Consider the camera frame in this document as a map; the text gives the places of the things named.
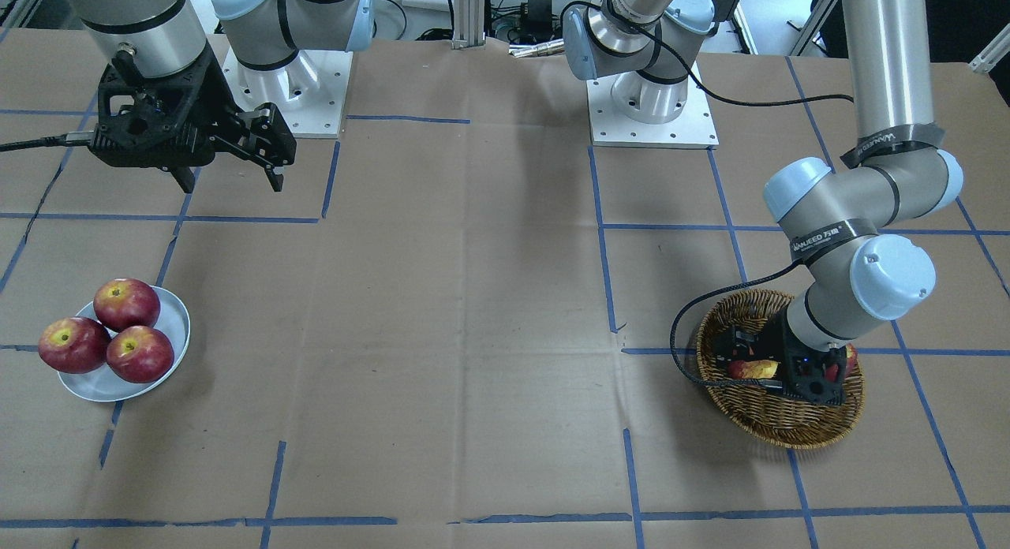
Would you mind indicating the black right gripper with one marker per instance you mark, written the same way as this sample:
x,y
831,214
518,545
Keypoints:
x,y
220,104

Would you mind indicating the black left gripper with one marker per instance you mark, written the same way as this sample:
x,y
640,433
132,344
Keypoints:
x,y
775,345

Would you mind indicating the red yellow apple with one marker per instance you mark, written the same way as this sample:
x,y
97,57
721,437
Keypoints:
x,y
753,369

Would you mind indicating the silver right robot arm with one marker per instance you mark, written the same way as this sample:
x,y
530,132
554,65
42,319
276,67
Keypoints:
x,y
264,34

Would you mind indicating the woven wicker basket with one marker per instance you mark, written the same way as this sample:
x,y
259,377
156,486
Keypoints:
x,y
782,421

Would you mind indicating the red apple in basket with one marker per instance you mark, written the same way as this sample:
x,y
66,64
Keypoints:
x,y
851,358

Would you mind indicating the red apple on plate rear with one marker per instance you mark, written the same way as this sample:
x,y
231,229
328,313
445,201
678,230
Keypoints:
x,y
126,302

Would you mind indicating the red apple on plate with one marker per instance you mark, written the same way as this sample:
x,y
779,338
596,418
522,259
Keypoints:
x,y
74,345
126,302
140,354

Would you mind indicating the red apple on plate front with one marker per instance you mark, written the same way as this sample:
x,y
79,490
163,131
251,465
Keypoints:
x,y
140,354

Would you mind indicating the red apple on plate outer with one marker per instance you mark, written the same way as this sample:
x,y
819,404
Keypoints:
x,y
74,345

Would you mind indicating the light blue plate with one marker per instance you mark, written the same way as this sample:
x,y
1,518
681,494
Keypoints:
x,y
102,385

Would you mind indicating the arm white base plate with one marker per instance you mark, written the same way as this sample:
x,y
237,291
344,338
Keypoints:
x,y
686,115
319,99

